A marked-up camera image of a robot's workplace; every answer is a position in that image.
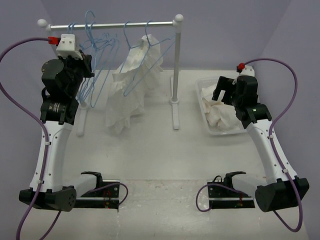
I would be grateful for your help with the white skirt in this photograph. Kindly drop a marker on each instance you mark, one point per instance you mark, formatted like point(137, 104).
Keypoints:
point(120, 109)
point(217, 114)

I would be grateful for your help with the light blue hangers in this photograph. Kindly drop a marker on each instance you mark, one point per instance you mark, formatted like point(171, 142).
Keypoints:
point(103, 49)

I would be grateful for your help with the white hanging skirt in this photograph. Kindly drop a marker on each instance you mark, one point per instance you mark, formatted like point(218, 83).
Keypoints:
point(120, 109)

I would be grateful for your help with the white perforated plastic basket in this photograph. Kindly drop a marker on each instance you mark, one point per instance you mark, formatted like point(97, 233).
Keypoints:
point(204, 83)

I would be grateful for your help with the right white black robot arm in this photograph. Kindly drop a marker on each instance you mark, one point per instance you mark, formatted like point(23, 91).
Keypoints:
point(281, 187)

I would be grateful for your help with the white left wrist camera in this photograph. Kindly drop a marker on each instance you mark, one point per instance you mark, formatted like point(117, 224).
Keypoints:
point(68, 46)

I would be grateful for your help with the light blue skirt hanger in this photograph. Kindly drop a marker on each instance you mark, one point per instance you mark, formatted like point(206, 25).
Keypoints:
point(131, 47)

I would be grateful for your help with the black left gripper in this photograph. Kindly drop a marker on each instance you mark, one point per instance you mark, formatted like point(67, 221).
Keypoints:
point(86, 63)

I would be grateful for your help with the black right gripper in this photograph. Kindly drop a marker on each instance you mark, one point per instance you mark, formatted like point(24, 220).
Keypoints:
point(224, 83)

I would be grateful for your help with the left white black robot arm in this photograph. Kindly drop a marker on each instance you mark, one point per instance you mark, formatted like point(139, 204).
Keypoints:
point(46, 190)

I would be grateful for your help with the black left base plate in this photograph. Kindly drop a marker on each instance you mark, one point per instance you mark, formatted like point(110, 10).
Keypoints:
point(107, 198)

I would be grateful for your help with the white right rack post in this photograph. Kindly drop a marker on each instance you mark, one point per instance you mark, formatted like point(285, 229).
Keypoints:
point(174, 100)

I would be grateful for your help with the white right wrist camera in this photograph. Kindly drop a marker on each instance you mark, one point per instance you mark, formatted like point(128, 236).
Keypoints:
point(245, 70)

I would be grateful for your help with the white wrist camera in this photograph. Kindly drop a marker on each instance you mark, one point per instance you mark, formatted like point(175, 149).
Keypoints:
point(68, 46)
point(245, 70)

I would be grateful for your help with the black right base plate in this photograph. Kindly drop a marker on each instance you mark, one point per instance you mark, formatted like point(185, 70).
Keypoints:
point(222, 198)

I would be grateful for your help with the silver clothes rack rail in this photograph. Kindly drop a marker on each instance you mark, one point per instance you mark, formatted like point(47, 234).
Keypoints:
point(97, 26)

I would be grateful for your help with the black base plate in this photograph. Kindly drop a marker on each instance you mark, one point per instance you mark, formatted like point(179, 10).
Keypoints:
point(107, 198)
point(222, 198)

